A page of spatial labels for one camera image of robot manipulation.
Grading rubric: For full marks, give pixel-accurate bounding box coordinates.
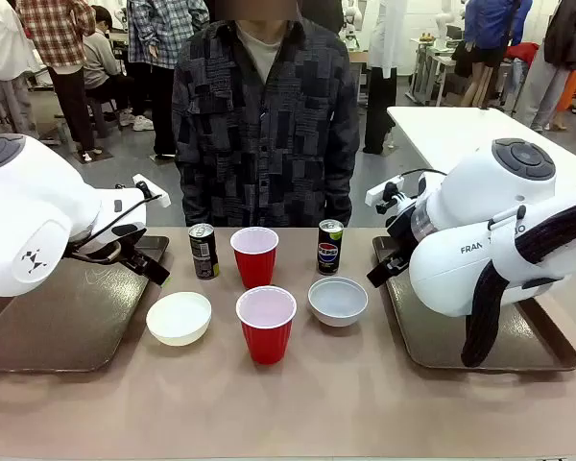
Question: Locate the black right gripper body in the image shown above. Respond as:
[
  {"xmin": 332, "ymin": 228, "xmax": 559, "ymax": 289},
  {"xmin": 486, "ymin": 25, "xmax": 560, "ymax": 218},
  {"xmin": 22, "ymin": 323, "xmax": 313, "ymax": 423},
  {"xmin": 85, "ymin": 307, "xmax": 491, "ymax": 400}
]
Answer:
[{"xmin": 383, "ymin": 218, "xmax": 417, "ymax": 279}]

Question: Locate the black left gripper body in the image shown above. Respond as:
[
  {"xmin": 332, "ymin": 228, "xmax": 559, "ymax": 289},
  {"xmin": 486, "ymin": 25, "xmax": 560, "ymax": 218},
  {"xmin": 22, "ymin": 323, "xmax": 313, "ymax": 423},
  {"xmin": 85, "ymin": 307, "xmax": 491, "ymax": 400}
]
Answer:
[{"xmin": 109, "ymin": 223, "xmax": 160, "ymax": 280}]

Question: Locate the pale grey bowl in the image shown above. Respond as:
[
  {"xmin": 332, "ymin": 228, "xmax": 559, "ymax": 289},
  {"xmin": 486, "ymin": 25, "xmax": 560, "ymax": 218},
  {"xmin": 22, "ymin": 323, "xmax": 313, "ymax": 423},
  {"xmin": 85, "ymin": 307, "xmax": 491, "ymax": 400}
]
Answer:
[{"xmin": 307, "ymin": 276, "xmax": 370, "ymax": 328}]

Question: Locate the black green Pepsi can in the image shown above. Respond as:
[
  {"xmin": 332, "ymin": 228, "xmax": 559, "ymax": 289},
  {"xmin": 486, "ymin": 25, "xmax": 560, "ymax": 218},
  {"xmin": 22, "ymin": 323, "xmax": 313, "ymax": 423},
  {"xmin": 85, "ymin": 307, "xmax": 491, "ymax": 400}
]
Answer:
[
  {"xmin": 187, "ymin": 223, "xmax": 221, "ymax": 281},
  {"xmin": 317, "ymin": 218, "xmax": 346, "ymax": 277}
]

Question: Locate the cream white bowl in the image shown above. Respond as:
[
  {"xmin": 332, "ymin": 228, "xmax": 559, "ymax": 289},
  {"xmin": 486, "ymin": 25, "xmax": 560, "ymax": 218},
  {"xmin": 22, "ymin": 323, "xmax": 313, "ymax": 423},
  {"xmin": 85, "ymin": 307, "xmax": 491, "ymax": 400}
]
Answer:
[{"xmin": 145, "ymin": 291, "xmax": 213, "ymax": 348}]

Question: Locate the red plastic cup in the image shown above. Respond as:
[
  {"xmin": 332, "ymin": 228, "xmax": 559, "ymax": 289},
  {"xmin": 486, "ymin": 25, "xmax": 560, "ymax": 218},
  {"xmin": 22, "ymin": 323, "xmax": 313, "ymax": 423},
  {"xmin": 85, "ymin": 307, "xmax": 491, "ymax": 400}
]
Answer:
[
  {"xmin": 234, "ymin": 284, "xmax": 299, "ymax": 365},
  {"xmin": 229, "ymin": 226, "xmax": 280, "ymax": 290}
]

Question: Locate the person right forearm dark sleeve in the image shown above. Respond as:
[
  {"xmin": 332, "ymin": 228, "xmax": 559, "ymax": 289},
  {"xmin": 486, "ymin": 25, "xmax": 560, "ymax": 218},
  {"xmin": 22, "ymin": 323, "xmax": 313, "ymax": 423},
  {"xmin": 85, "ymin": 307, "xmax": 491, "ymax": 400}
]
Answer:
[{"xmin": 175, "ymin": 158, "xmax": 212, "ymax": 228}]

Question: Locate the person left forearm dark sleeve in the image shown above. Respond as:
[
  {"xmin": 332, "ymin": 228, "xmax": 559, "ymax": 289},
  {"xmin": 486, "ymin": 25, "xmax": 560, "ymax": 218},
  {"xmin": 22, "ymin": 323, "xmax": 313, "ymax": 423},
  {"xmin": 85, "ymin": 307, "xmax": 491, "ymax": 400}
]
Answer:
[{"xmin": 324, "ymin": 153, "xmax": 361, "ymax": 227}]

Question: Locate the brown plastic tray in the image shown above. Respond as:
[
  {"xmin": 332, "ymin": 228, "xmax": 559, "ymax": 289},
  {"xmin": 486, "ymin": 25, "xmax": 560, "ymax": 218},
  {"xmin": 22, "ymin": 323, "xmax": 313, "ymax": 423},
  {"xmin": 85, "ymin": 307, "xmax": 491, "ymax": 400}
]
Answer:
[
  {"xmin": 0, "ymin": 234, "xmax": 172, "ymax": 374},
  {"xmin": 372, "ymin": 234, "xmax": 576, "ymax": 373}
]

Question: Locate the white table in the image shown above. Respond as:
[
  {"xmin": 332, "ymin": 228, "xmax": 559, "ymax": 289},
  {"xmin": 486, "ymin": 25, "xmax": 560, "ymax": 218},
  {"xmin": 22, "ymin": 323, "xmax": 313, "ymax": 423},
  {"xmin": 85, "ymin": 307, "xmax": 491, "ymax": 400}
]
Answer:
[{"xmin": 386, "ymin": 105, "xmax": 576, "ymax": 182}]

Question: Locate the person in dark patchwork shirt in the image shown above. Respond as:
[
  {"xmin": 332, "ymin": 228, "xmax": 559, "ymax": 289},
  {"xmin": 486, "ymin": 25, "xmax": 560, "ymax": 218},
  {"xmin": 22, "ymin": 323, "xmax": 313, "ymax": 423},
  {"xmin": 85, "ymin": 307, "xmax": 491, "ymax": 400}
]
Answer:
[{"xmin": 171, "ymin": 0, "xmax": 361, "ymax": 229}]

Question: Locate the person in white coat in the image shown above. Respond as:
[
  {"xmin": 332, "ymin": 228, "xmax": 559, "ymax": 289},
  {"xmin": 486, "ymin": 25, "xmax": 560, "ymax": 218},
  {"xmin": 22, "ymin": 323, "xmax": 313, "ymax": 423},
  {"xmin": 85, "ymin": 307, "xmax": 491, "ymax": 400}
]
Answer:
[{"xmin": 362, "ymin": 0, "xmax": 415, "ymax": 156}]

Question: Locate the seated person in grey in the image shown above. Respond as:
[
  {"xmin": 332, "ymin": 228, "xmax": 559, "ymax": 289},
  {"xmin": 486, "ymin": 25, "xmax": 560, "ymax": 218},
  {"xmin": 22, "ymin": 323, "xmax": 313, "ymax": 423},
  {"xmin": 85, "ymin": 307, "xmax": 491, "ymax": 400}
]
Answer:
[{"xmin": 83, "ymin": 4, "xmax": 155, "ymax": 133}]

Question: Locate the grey background workbench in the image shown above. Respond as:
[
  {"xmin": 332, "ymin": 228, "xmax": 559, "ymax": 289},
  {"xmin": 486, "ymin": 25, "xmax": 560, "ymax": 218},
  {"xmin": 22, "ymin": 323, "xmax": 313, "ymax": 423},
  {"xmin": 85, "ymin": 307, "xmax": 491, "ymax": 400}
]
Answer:
[{"xmin": 406, "ymin": 36, "xmax": 468, "ymax": 107}]

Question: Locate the person in blue plaid shirt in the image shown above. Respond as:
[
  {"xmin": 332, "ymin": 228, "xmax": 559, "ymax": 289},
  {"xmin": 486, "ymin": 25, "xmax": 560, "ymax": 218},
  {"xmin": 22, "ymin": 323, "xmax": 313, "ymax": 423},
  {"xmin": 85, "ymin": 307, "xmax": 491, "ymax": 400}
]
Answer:
[{"xmin": 126, "ymin": 0, "xmax": 210, "ymax": 159}]

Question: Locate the person in red plaid shirt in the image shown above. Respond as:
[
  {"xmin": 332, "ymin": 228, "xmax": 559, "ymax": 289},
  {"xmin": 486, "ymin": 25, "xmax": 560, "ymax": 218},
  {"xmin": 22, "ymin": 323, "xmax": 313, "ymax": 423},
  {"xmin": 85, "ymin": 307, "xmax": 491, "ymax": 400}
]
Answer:
[{"xmin": 16, "ymin": 0, "xmax": 98, "ymax": 162}]

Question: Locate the person in white shirt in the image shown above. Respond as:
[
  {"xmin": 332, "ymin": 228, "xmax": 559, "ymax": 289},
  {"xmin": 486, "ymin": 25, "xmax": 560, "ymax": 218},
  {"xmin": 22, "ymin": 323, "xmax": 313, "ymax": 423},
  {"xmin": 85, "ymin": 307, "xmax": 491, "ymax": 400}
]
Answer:
[{"xmin": 0, "ymin": 0, "xmax": 40, "ymax": 140}]

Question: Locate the person in blue jacket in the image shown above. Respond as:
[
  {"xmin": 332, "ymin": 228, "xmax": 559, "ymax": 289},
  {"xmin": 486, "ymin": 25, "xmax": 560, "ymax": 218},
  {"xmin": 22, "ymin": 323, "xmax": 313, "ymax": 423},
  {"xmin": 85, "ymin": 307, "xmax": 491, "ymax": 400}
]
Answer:
[{"xmin": 460, "ymin": 0, "xmax": 535, "ymax": 109}]

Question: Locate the person in dark jacket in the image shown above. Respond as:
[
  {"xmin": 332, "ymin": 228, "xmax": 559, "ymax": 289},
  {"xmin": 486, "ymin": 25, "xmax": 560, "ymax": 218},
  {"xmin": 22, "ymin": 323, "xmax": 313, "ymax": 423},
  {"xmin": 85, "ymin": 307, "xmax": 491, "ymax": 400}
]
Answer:
[{"xmin": 515, "ymin": 0, "xmax": 576, "ymax": 133}]

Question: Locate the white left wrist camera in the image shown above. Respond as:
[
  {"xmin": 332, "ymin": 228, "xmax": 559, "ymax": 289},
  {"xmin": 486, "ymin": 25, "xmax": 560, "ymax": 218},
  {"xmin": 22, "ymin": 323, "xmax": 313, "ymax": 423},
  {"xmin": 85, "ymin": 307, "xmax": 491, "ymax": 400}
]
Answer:
[{"xmin": 132, "ymin": 173, "xmax": 172, "ymax": 209}]

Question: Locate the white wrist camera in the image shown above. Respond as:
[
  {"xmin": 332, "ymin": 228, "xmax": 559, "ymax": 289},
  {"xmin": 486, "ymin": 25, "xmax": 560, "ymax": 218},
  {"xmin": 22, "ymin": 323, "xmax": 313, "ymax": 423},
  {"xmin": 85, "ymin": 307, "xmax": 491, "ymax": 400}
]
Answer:
[
  {"xmin": 365, "ymin": 176, "xmax": 405, "ymax": 206},
  {"xmin": 132, "ymin": 173, "xmax": 172, "ymax": 209}
]

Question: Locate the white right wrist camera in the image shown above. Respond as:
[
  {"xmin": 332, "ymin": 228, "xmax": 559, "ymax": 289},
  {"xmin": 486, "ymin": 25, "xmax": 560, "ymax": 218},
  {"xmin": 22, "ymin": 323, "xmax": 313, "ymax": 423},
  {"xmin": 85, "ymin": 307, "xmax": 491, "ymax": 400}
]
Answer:
[{"xmin": 365, "ymin": 176, "xmax": 405, "ymax": 206}]

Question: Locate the black braided cable bundle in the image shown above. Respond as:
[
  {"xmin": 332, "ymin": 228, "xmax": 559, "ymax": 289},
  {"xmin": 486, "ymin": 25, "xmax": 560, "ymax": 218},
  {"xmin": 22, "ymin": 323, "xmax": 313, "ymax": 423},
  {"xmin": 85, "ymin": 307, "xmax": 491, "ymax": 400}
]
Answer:
[{"xmin": 460, "ymin": 194, "xmax": 576, "ymax": 369}]

